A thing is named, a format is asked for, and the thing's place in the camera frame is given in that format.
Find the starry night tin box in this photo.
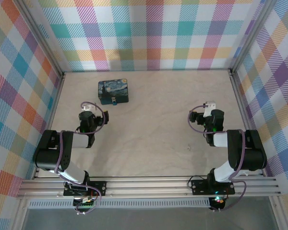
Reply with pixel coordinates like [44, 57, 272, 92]
[97, 78, 131, 105]

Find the controller board with LED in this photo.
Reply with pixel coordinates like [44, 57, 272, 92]
[210, 195, 227, 211]

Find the green controller board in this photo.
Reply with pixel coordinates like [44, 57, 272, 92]
[73, 196, 96, 208]

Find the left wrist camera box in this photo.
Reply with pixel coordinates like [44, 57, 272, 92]
[82, 102, 97, 112]

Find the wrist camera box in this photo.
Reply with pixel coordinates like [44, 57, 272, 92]
[203, 101, 217, 118]
[82, 102, 97, 112]

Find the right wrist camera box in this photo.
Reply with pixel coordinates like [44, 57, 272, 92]
[203, 101, 217, 118]

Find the aluminium side rail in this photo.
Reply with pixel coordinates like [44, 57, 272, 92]
[229, 70, 267, 177]
[31, 73, 67, 179]

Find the purple cable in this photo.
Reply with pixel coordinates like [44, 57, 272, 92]
[187, 103, 247, 213]
[54, 102, 110, 215]

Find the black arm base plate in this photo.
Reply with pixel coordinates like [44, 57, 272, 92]
[63, 181, 108, 197]
[190, 177, 236, 196]

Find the long aluminium rail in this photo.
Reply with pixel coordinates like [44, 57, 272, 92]
[16, 175, 282, 200]

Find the grey slotted cable duct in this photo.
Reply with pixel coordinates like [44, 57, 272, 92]
[28, 197, 212, 209]

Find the aluminium frame post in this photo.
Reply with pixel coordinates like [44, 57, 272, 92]
[16, 0, 67, 81]
[229, 0, 280, 74]

